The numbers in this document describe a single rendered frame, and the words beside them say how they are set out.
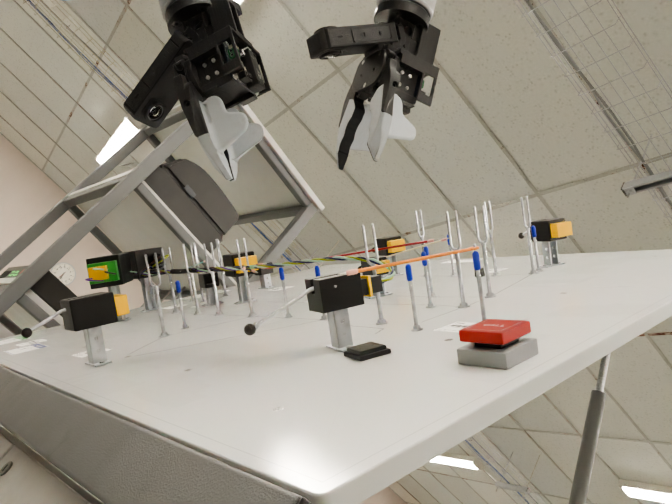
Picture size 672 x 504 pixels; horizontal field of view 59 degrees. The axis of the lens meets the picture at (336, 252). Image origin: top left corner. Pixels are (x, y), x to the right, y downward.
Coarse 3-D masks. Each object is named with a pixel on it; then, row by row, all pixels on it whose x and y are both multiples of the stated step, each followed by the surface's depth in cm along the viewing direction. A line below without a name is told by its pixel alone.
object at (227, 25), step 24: (192, 0) 67; (216, 0) 68; (168, 24) 69; (192, 24) 69; (216, 24) 67; (240, 24) 68; (192, 48) 66; (216, 48) 65; (240, 48) 68; (192, 72) 65; (216, 72) 66; (240, 72) 66; (264, 72) 70; (240, 96) 70
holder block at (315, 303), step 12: (324, 276) 72; (336, 276) 70; (348, 276) 71; (360, 276) 72; (324, 288) 70; (336, 288) 70; (348, 288) 71; (360, 288) 72; (312, 300) 72; (324, 300) 70; (336, 300) 70; (348, 300) 71; (360, 300) 72; (324, 312) 70
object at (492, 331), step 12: (480, 324) 59; (492, 324) 58; (504, 324) 58; (516, 324) 57; (528, 324) 57; (468, 336) 57; (480, 336) 56; (492, 336) 55; (504, 336) 55; (516, 336) 56
